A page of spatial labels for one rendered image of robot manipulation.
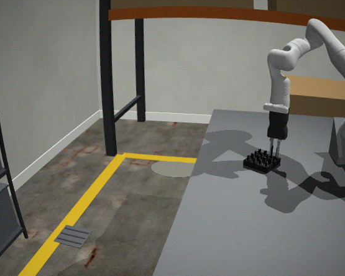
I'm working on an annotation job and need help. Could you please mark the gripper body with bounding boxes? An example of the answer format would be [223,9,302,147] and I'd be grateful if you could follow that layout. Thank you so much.
[264,92,290,140]

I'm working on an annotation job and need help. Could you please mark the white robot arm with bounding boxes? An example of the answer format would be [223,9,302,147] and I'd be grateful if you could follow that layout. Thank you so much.
[267,19,345,95]

